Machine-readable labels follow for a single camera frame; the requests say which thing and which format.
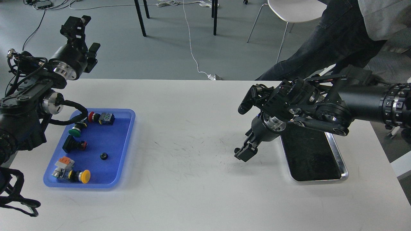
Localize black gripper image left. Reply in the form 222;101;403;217
49;15;101;80

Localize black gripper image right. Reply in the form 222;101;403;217
234;114;286;162

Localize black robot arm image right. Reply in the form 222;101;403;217
234;65;411;161

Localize silver metal tray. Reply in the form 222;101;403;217
281;123;348;183

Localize blue plastic tray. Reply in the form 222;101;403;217
43;108;136;189

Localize black table leg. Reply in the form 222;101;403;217
211;0;218;36
134;0;150;37

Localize red emergency stop button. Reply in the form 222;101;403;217
87;111;115;125

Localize orange grey contact block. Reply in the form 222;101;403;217
55;156;75;169

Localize yellow mushroom push button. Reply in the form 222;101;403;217
52;170;91;184

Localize white chair metal legs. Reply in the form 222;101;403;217
247;0;327;64

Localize person in grey shirt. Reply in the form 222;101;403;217
258;0;410;81

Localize grey office chair with jacket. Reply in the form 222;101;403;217
366;28;411;83

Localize black wrist camera image right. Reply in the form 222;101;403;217
238;84;274;115

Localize black floor cable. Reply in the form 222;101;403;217
22;0;69;52

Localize green push button switch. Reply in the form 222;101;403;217
68;120;88;138

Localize black selector switch red end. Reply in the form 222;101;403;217
63;135;88;153

